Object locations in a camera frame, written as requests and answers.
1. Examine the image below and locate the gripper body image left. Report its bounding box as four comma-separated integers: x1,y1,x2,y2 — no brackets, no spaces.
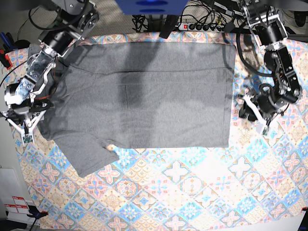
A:
2,100,54,144

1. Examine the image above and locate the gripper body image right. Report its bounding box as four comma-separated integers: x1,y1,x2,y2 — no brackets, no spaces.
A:
242,86,288,135

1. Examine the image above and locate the grey T-shirt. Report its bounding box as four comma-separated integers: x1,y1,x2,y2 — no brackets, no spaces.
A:
38,42,236,177

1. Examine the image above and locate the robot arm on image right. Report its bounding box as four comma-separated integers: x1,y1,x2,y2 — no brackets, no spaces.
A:
236,0,302,134

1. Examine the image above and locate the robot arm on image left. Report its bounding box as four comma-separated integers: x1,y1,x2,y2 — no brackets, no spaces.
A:
0,0,99,144

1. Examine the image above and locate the orange clamp upper left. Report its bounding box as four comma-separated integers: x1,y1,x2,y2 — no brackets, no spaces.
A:
0,49,13,70

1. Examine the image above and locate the patterned tablecloth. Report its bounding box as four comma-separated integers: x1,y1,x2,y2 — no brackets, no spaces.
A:
13,40,308,231

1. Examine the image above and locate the white labelled box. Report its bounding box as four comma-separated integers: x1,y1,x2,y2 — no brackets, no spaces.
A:
0,168,28,223

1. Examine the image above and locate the blue clamp lower left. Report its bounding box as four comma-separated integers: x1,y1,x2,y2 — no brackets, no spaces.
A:
27,205,48,219

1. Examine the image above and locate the white power strip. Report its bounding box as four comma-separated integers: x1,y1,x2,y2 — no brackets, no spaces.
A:
174,22,225,32

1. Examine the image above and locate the black centre post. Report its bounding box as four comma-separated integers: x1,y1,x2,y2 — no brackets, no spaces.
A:
159,15,179,39

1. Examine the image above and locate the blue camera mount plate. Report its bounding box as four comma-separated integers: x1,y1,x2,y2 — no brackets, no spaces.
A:
116,0,188,15

